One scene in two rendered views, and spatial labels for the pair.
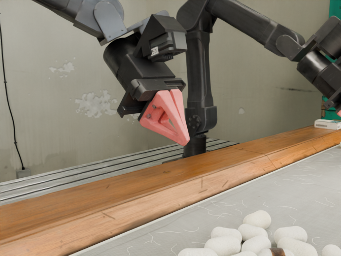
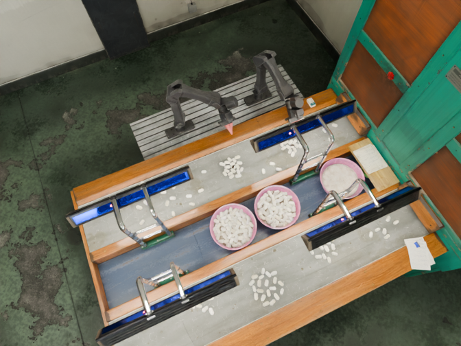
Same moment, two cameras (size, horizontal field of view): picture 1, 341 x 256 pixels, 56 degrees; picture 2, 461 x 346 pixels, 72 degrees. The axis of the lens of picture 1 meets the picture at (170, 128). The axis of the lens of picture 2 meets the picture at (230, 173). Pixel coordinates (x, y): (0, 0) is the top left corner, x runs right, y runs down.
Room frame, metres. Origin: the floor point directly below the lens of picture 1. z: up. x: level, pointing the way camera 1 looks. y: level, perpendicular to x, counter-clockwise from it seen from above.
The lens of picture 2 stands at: (-0.52, -0.37, 2.54)
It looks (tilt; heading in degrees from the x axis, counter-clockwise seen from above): 66 degrees down; 21
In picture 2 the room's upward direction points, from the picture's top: 2 degrees counter-clockwise
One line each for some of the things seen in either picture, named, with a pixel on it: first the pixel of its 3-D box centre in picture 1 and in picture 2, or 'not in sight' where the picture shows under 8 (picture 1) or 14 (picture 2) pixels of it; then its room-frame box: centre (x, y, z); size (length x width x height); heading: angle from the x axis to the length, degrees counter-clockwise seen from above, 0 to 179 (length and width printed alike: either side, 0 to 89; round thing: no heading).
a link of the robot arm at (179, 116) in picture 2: not in sight; (176, 108); (0.45, 0.34, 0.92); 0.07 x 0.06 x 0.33; 19
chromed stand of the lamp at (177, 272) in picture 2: not in sight; (170, 291); (-0.53, -0.05, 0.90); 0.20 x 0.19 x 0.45; 134
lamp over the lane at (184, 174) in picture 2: not in sight; (131, 193); (-0.18, 0.28, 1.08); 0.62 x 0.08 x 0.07; 134
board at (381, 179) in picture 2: not in sight; (372, 163); (0.55, -0.90, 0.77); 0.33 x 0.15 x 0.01; 44
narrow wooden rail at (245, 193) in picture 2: not in sight; (239, 196); (0.11, -0.19, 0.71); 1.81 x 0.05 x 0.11; 134
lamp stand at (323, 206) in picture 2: not in sight; (341, 211); (0.14, -0.75, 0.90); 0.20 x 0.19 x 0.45; 134
